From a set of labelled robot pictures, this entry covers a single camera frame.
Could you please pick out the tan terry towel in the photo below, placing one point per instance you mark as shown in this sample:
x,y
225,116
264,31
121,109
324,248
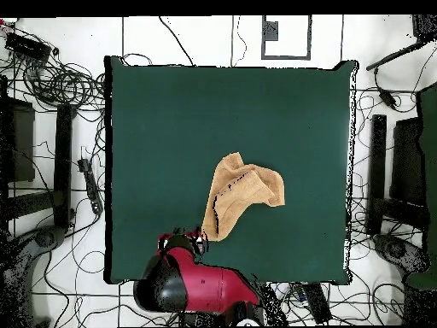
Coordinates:
x,y
239,194

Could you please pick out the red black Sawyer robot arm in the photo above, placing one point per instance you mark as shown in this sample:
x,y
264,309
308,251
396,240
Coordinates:
x,y
211,287

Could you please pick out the black flat box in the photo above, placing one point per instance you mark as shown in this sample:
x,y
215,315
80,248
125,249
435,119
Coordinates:
x,y
20,143
408,164

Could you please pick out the dark green table cloth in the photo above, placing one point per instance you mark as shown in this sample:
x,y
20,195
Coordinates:
x,y
170,136

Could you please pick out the black power strip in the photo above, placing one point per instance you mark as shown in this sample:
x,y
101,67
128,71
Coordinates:
x,y
315,302
90,184

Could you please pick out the black floor bar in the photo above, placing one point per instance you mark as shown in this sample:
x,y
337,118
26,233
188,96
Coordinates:
x,y
378,164
63,164

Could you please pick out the grey stand foot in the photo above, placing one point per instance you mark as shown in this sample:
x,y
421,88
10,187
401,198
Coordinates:
x,y
397,249
44,239

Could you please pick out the black power adapter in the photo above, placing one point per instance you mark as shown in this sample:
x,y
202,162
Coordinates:
x,y
387,98

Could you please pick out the black electronics box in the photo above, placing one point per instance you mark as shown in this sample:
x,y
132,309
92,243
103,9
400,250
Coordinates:
x,y
27,48

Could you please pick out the green cloth covered table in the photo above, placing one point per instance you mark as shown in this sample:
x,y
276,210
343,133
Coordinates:
x,y
431,136

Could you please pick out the black boom stand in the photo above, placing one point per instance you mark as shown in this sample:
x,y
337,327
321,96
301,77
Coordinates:
x,y
392,56

